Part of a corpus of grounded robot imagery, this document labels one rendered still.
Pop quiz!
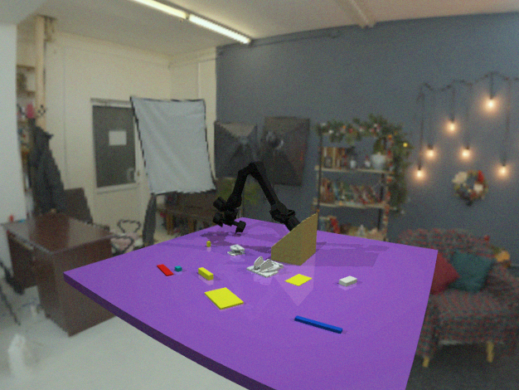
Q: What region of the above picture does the red flat bar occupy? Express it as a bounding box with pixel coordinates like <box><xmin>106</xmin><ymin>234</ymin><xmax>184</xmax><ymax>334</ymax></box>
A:
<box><xmin>157</xmin><ymin>265</ymin><xmax>174</xmax><ymax>276</ymax></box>

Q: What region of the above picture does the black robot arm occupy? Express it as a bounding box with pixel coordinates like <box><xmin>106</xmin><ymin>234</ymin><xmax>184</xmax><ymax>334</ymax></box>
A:
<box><xmin>213</xmin><ymin>161</ymin><xmax>300</xmax><ymax>232</ymax></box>

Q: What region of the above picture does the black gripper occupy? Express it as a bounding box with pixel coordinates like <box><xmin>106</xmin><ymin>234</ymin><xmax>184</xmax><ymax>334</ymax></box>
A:
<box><xmin>212</xmin><ymin>212</ymin><xmax>246</xmax><ymax>232</ymax></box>

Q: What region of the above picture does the blue long thin bar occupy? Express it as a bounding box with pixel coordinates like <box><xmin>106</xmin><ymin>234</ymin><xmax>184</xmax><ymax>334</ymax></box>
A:
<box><xmin>294</xmin><ymin>316</ymin><xmax>342</xmax><ymax>334</ymax></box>

